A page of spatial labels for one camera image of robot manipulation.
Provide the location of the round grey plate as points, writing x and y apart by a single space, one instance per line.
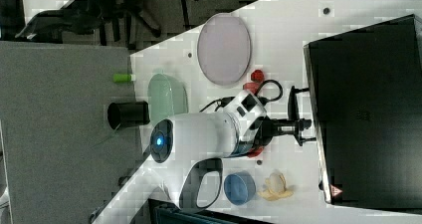
224 49

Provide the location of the blue bowl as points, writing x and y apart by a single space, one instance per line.
239 187

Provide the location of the black toaster oven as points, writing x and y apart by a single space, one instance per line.
366 96

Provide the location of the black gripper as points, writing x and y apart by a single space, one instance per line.
272 127

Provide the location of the light red strawberry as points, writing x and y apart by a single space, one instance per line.
251 86

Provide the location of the dark red strawberry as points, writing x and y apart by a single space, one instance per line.
257 76

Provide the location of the black cylinder mount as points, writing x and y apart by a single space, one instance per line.
127 114

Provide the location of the green marker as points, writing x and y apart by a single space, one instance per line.
123 78

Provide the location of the banana peel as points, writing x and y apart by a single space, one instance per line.
276 188

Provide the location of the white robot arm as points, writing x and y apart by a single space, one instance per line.
185 147

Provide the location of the green perforated basket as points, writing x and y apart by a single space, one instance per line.
166 97

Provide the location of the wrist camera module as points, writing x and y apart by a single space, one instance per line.
245 106

